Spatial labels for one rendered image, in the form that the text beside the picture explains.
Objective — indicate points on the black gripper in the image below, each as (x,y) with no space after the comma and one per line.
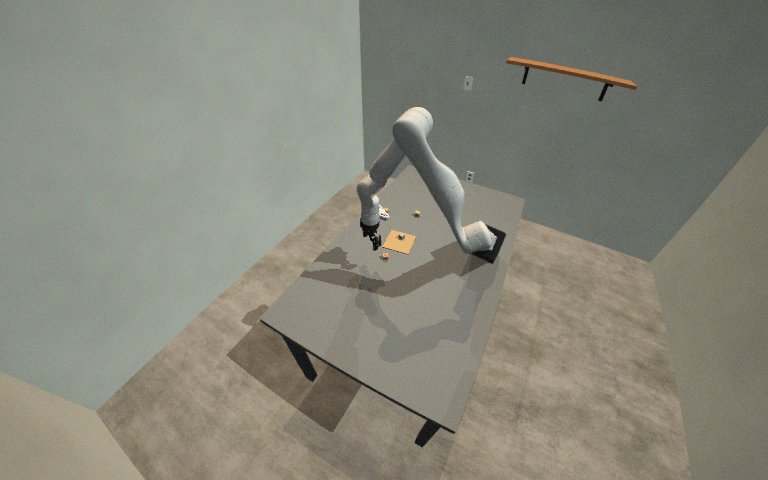
(372,231)

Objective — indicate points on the tan flat mat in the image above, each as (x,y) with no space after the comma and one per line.
(394,243)

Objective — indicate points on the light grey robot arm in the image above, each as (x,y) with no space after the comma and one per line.
(409,133)

